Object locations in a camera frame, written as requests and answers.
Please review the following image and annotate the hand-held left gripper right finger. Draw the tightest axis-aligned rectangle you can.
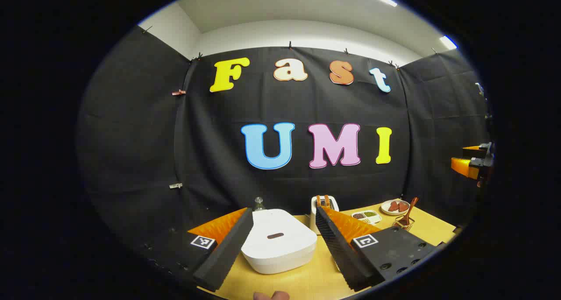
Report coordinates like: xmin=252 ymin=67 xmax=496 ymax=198
xmin=315 ymin=206 xmax=447 ymax=292

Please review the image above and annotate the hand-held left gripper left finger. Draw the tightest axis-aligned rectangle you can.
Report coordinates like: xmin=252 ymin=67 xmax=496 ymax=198
xmin=142 ymin=207 xmax=255 ymax=292

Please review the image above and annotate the white rice cooker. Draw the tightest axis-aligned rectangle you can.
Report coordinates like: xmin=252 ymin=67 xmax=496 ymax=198
xmin=241 ymin=209 xmax=317 ymax=275

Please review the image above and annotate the brown wooden spoon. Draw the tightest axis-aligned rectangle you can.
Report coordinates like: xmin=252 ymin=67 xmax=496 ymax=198
xmin=397 ymin=197 xmax=419 ymax=227

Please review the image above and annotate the white toaster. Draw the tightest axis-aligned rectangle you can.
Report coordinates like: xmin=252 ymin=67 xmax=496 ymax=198
xmin=310 ymin=195 xmax=339 ymax=235

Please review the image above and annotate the white divided bean dish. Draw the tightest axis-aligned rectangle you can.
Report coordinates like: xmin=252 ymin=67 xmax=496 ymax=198
xmin=351 ymin=210 xmax=382 ymax=225

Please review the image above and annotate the white oval plate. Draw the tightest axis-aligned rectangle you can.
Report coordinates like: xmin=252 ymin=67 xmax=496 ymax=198
xmin=380 ymin=200 xmax=411 ymax=216

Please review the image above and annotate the black backdrop cloth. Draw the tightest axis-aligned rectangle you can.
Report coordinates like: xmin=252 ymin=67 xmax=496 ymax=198
xmin=75 ymin=26 xmax=494 ymax=248

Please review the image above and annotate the row of small black clips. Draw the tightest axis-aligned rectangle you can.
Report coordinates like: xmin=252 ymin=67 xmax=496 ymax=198
xmin=142 ymin=26 xmax=439 ymax=68

